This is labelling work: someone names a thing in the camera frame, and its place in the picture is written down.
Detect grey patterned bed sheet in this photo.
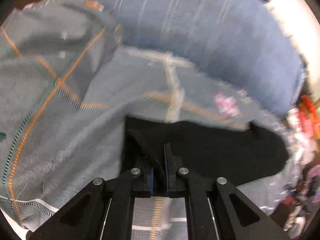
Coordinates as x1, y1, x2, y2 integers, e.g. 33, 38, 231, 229
1, 0, 300, 231

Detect blue plaid pillow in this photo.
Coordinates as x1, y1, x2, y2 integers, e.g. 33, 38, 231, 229
94, 0, 304, 116

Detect colourful clutter pile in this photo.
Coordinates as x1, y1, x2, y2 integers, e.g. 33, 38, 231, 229
281, 93, 319, 239

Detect black pants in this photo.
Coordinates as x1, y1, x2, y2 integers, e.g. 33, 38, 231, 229
121, 116, 289, 186

